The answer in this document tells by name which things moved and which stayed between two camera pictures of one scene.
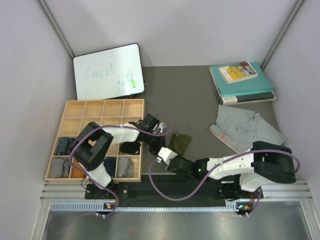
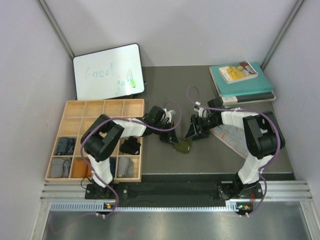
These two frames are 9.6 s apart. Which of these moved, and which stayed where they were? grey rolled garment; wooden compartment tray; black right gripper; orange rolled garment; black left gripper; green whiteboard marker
Moved: black left gripper; black right gripper
Stayed: orange rolled garment; green whiteboard marker; grey rolled garment; wooden compartment tray
